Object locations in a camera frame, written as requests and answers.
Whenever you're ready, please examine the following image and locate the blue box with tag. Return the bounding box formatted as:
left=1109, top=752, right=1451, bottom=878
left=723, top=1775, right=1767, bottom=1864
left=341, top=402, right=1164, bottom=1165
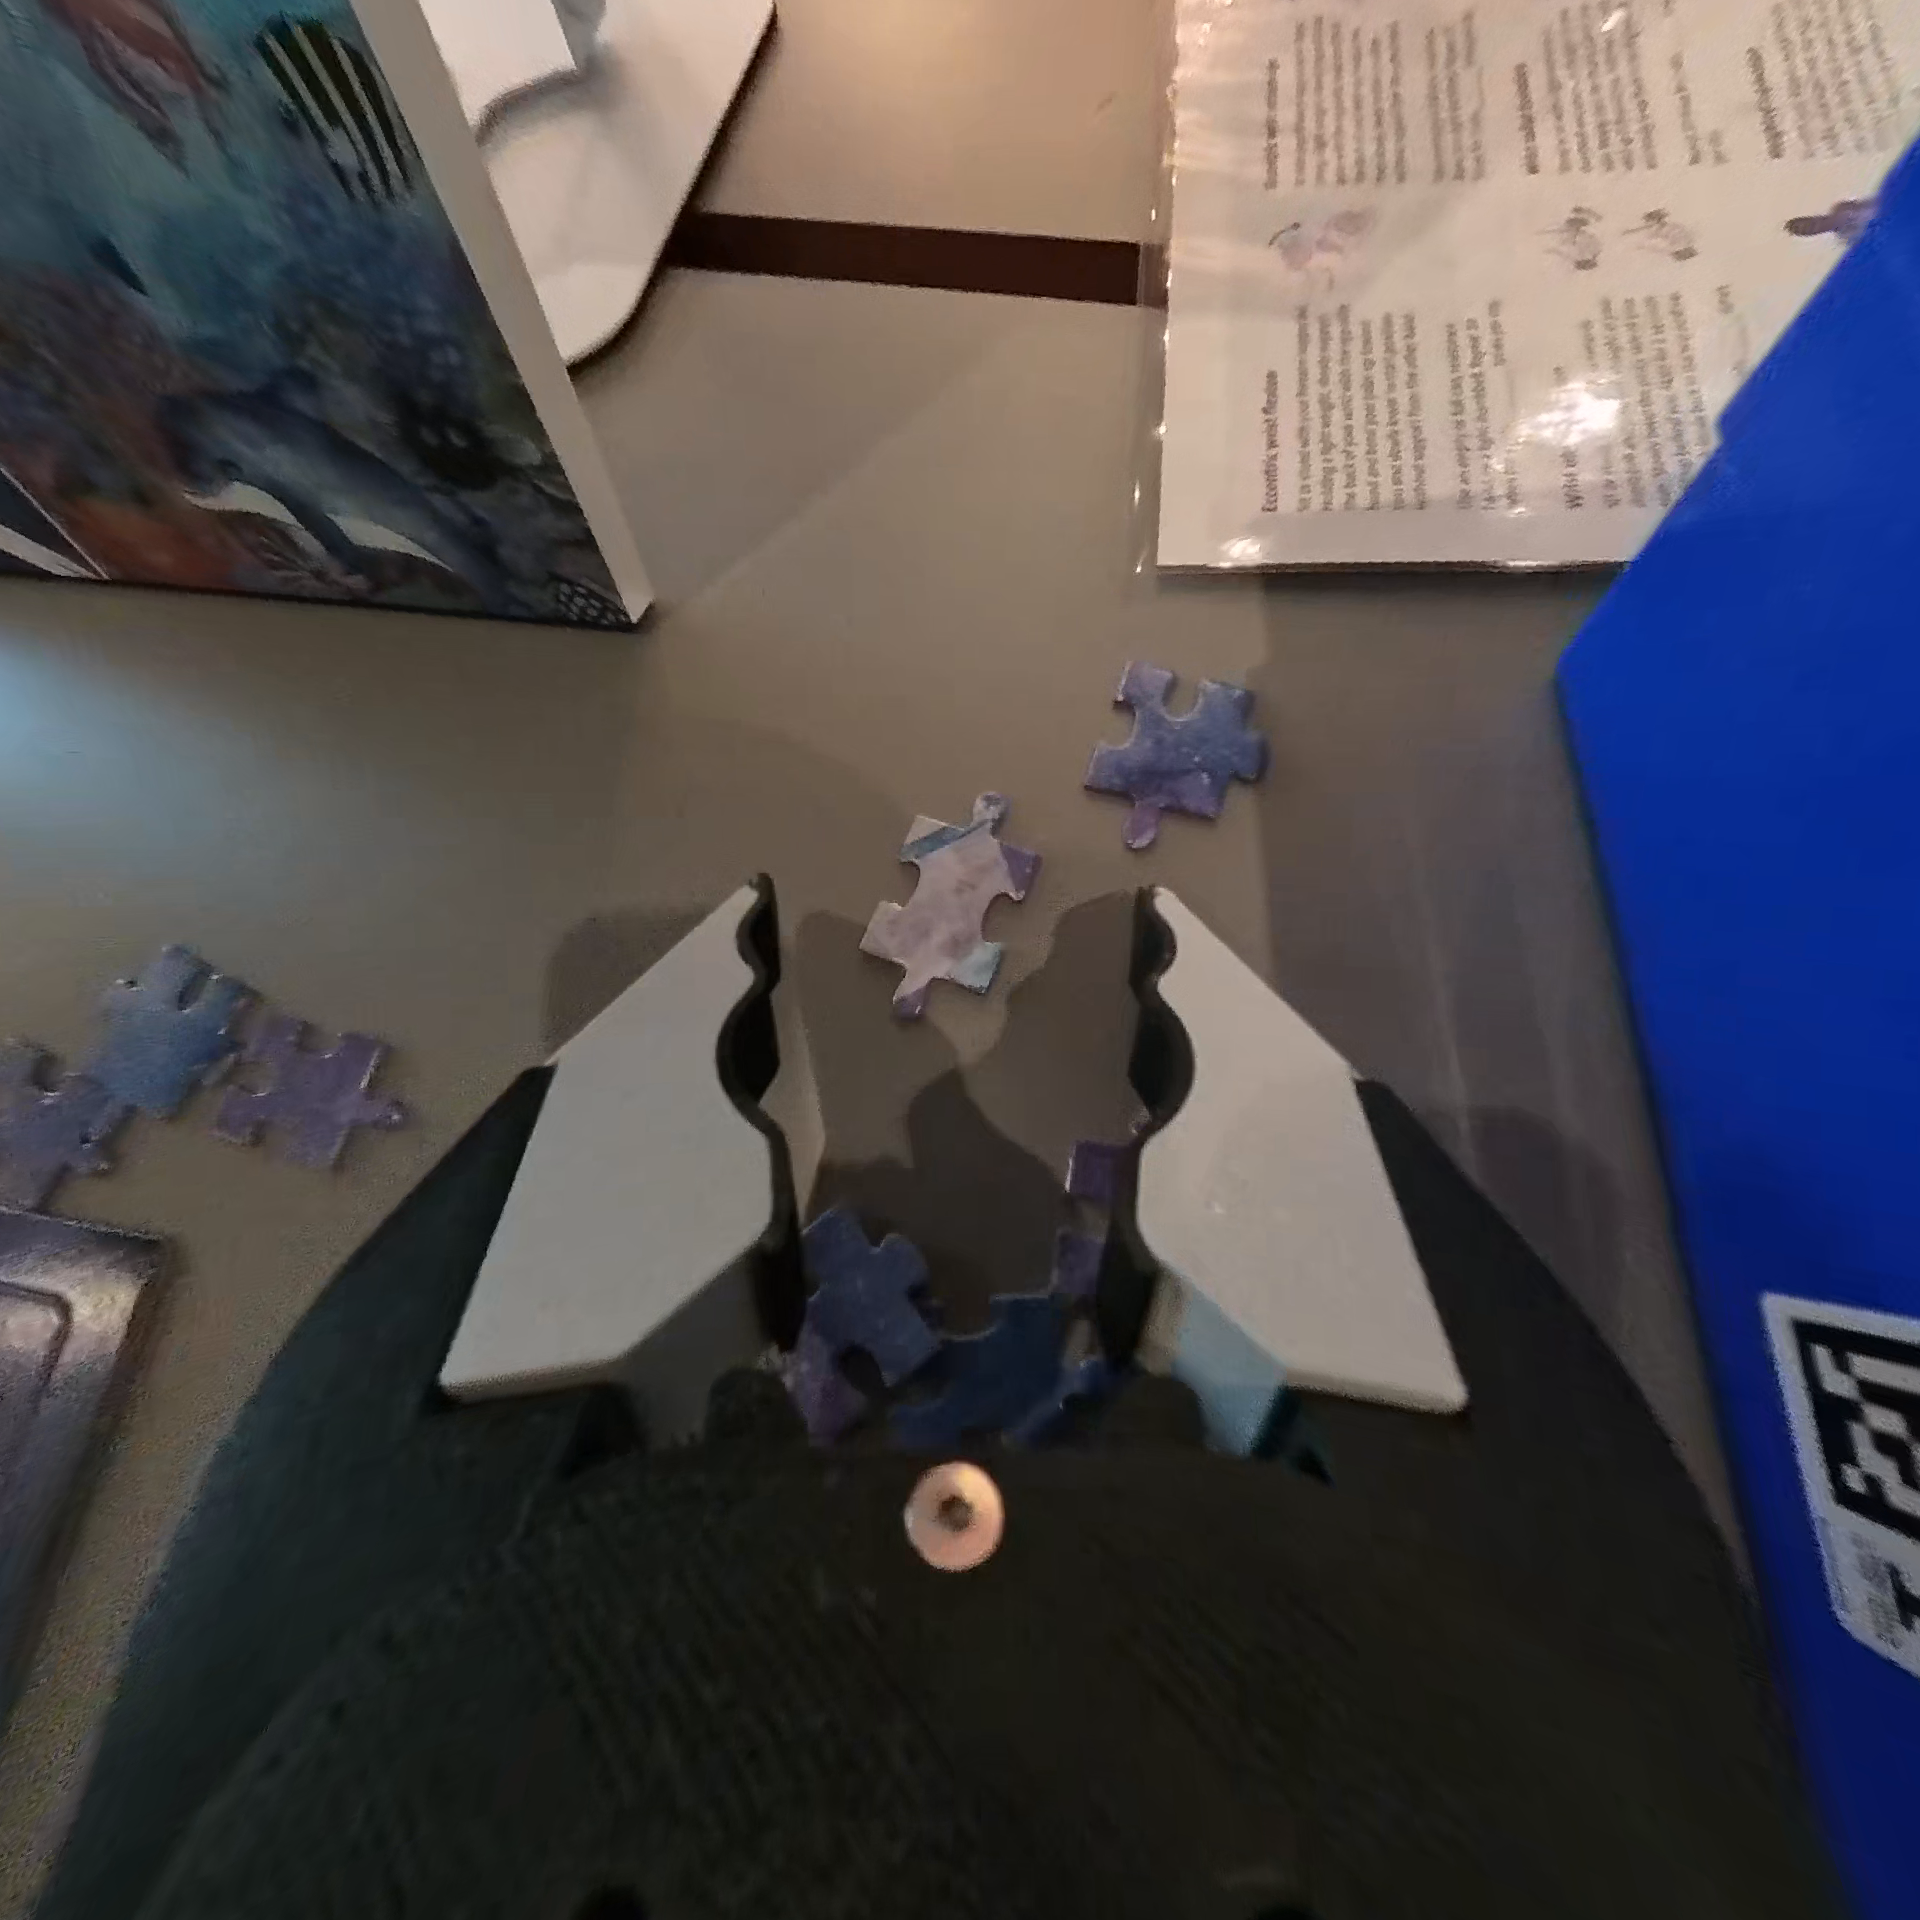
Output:
left=1556, top=142, right=1920, bottom=1920

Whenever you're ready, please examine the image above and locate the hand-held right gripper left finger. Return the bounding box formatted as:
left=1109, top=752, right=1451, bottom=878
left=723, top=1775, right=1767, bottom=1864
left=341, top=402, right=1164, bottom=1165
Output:
left=440, top=872, right=819, bottom=1402

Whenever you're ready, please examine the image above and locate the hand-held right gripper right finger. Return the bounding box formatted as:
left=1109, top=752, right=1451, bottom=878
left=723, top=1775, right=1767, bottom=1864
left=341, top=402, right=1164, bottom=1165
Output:
left=1096, top=884, right=1469, bottom=1465

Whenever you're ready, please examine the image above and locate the white rounded base plate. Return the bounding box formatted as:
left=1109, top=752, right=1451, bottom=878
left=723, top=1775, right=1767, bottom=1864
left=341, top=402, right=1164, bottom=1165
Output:
left=420, top=0, right=783, bottom=369

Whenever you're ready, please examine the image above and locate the illustrated animal puzzle box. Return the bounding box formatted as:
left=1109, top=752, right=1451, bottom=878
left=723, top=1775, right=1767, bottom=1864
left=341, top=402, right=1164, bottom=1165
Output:
left=0, top=0, right=653, bottom=632

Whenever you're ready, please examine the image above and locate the space jigsaw puzzle board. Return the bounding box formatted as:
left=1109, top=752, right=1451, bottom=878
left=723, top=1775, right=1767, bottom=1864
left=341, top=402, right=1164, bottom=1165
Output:
left=0, top=1206, right=169, bottom=1696

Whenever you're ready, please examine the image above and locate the laminated instruction sheet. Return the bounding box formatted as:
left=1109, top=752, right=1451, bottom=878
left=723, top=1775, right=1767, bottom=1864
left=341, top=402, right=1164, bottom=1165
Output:
left=1154, top=0, right=1920, bottom=570

